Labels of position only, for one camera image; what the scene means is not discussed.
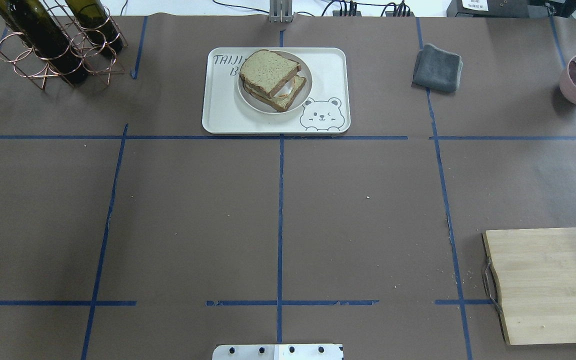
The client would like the white round plate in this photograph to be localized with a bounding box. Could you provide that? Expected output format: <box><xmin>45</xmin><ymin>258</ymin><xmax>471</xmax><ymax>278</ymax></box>
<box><xmin>235</xmin><ymin>48</ymin><xmax>313</xmax><ymax>114</ymax></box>

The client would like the fried egg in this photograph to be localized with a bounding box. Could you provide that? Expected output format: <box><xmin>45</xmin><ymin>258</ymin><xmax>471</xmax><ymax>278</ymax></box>
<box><xmin>274</xmin><ymin>75</ymin><xmax>297</xmax><ymax>98</ymax></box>

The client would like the bread slice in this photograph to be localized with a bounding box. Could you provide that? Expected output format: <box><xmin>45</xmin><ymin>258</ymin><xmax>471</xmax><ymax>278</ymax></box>
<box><xmin>242</xmin><ymin>75</ymin><xmax>307</xmax><ymax>112</ymax></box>
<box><xmin>239</xmin><ymin>49</ymin><xmax>301</xmax><ymax>98</ymax></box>

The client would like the cream bear tray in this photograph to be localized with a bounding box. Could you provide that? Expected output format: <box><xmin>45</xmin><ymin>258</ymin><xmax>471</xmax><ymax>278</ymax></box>
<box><xmin>202</xmin><ymin>47</ymin><xmax>351</xmax><ymax>136</ymax></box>

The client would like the grey folded cloth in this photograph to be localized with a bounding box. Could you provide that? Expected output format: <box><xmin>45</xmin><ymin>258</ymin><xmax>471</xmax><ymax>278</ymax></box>
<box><xmin>412</xmin><ymin>43</ymin><xmax>463</xmax><ymax>93</ymax></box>

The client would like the green wine bottle middle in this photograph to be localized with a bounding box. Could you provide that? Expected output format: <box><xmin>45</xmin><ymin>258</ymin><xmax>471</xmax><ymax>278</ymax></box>
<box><xmin>66</xmin><ymin>0</ymin><xmax>124</xmax><ymax>58</ymax></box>

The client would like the green wine bottle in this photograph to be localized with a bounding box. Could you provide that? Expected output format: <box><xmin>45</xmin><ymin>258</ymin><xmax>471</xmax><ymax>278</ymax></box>
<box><xmin>8</xmin><ymin>0</ymin><xmax>89</xmax><ymax>85</ymax></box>
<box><xmin>0</xmin><ymin>0</ymin><xmax>19</xmax><ymax>32</ymax></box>
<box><xmin>66</xmin><ymin>0</ymin><xmax>124</xmax><ymax>58</ymax></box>

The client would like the wooden cutting board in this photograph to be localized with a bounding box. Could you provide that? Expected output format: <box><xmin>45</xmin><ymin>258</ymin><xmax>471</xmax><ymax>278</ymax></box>
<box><xmin>482</xmin><ymin>227</ymin><xmax>576</xmax><ymax>346</ymax></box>

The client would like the green wine bottle near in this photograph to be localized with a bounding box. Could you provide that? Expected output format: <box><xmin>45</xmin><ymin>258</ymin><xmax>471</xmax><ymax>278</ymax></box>
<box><xmin>8</xmin><ymin>0</ymin><xmax>89</xmax><ymax>85</ymax></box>

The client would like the green wine bottle far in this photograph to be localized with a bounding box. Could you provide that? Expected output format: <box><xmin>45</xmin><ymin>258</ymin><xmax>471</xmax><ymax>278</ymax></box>
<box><xmin>0</xmin><ymin>0</ymin><xmax>19</xmax><ymax>32</ymax></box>

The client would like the aluminium frame post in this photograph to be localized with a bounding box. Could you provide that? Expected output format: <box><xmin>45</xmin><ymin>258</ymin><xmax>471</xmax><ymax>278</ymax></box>
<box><xmin>269</xmin><ymin>0</ymin><xmax>294</xmax><ymax>24</ymax></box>

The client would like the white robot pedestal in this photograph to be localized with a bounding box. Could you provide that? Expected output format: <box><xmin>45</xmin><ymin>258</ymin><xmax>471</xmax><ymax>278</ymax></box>
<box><xmin>212</xmin><ymin>343</ymin><xmax>345</xmax><ymax>360</ymax></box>

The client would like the copper wire bottle rack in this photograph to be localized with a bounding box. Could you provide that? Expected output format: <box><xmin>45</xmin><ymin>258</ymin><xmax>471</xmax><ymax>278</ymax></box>
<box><xmin>0</xmin><ymin>0</ymin><xmax>127</xmax><ymax>90</ymax></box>

